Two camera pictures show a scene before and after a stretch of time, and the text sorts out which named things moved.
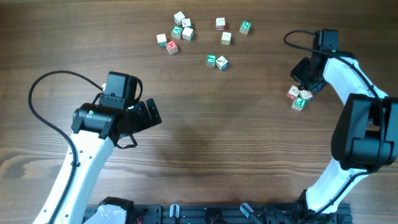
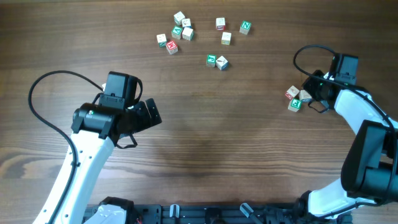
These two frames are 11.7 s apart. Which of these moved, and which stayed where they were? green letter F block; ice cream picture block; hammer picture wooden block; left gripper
Moved: green letter F block
Stayed: ice cream picture block; hammer picture wooden block; left gripper
